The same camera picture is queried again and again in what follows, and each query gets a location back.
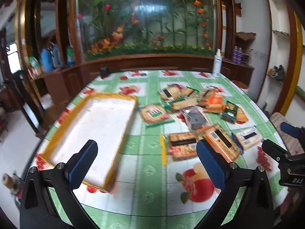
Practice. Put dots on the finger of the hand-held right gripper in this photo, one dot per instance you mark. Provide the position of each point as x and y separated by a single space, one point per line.
289 128
274 149

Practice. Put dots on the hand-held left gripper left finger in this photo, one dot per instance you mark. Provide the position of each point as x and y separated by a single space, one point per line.
83 162

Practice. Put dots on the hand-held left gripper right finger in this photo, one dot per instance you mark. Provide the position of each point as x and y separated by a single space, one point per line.
212 164

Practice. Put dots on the orange soda cracker packet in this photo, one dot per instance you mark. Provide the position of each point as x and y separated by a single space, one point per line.
226 145

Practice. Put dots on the white tray with yellow rim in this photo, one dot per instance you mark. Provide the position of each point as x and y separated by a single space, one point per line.
95 124

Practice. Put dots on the brown cracker packet red label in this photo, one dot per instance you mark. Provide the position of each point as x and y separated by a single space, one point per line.
183 150

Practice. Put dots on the clear packet of dark cookies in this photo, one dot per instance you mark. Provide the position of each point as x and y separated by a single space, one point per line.
194 119

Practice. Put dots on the thin yellow packet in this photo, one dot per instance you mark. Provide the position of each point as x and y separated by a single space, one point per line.
163 150

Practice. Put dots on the dark figurine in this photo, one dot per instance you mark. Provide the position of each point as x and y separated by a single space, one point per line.
278 71

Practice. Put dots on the bright orange snack packet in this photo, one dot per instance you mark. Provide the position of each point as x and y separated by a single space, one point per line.
215 102

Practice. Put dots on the red basin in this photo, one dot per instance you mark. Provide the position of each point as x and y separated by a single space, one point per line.
239 84

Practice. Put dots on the square cracker packet green edges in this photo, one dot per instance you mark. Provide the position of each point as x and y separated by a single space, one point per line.
184 102

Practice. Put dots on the green fruit print tablecloth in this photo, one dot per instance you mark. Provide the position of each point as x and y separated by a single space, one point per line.
143 195

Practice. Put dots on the tan cracker packet black strip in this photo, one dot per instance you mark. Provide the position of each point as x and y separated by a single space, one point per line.
207 92

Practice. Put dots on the white bucket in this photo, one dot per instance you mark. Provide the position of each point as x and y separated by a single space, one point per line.
46 99

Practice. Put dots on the tan and red object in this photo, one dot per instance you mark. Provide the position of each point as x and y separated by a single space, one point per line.
9 183

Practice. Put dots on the dark wooden chair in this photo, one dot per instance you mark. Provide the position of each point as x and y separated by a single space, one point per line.
31 105

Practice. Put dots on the round cracker packet green label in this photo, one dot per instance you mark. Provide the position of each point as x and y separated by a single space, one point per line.
153 113

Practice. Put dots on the round cracker packet black strip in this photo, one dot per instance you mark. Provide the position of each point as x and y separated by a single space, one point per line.
170 93

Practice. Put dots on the purple bottle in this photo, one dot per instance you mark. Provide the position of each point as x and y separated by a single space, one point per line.
237 54

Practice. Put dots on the small black container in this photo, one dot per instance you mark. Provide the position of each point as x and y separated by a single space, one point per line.
104 72

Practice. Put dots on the white spray bottle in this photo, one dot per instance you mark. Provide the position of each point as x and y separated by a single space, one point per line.
216 64

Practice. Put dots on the brown cardboard piece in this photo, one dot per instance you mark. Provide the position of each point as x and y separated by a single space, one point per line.
245 37

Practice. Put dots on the small cardboard box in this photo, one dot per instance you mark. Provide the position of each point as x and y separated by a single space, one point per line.
35 71

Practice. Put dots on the blue thermos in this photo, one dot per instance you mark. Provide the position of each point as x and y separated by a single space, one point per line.
46 60

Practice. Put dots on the clear bottle green label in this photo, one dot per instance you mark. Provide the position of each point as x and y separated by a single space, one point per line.
70 54

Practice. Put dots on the grey-blue thermos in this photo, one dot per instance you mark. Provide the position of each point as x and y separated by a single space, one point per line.
56 54

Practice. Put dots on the green plastic bag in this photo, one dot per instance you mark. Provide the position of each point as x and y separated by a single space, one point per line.
33 62

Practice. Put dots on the wooden display cabinet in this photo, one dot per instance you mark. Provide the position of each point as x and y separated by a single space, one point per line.
147 63

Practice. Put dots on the tall gold-framed glass cabinet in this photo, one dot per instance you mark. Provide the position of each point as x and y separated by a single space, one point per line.
22 28

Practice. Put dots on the glass artificial flower display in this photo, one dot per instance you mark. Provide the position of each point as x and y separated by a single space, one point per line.
147 23

